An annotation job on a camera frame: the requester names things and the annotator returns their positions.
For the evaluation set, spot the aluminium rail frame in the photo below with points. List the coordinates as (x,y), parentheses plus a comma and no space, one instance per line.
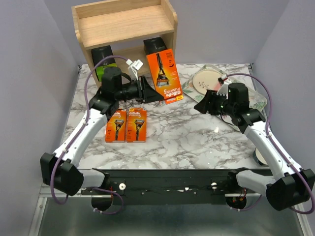
(178,137)

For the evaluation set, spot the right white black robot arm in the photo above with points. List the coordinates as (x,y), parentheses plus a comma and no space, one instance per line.
(289,184)

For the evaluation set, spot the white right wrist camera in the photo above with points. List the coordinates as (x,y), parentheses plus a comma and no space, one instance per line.
(224,82)

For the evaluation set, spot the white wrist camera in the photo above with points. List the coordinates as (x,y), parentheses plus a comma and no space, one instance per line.
(133,68)
(224,82)

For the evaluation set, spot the black green razor box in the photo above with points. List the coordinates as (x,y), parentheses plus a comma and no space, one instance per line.
(100,53)
(154,45)

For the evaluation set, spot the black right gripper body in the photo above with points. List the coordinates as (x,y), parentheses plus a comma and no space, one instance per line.
(218,103)

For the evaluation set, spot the light wooden two-tier shelf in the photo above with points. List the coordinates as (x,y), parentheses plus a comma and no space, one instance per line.
(106,23)

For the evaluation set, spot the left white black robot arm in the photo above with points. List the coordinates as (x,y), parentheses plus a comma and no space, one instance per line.
(86,127)

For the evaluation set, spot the orange razor box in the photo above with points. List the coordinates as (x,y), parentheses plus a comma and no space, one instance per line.
(136,125)
(116,128)
(165,76)

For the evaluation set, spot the clear floral tray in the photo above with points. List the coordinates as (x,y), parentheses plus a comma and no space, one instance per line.
(256,100)

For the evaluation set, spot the white dark-rimmed bowl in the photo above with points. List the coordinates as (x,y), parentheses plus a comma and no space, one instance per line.
(258,158)

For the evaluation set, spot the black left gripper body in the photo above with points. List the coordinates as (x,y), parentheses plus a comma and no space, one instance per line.
(140,90)

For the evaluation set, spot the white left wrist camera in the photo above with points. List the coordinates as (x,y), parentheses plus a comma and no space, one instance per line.
(133,68)

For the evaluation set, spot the black green razor box front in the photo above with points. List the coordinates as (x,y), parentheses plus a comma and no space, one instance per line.
(100,53)

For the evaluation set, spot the pink cream round plate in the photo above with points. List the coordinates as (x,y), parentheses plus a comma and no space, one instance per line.
(206,80)

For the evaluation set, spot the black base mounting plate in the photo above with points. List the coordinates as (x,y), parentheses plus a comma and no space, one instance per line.
(158,187)

